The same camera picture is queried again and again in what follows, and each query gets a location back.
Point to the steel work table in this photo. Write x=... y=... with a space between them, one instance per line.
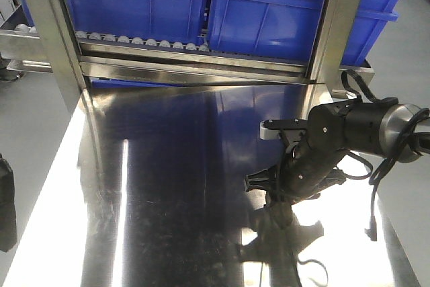
x=148 y=189

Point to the stainless steel rack frame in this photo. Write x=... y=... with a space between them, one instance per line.
x=54 y=48

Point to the right blue plastic crate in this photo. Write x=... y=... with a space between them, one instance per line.
x=287 y=28

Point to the grey brake pad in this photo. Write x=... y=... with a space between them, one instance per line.
x=282 y=218

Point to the left blue plastic crate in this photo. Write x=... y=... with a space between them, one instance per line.
x=172 y=20

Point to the white roller conveyor track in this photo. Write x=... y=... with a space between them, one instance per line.
x=139 y=41

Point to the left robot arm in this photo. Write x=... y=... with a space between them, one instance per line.
x=8 y=211

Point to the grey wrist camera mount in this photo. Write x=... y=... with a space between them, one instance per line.
x=272 y=129

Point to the blue plastic crate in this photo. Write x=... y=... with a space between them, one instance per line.
x=287 y=28
x=172 y=20

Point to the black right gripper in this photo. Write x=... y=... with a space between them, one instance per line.
x=333 y=130

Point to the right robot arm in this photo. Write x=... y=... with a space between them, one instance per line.
x=399 y=138

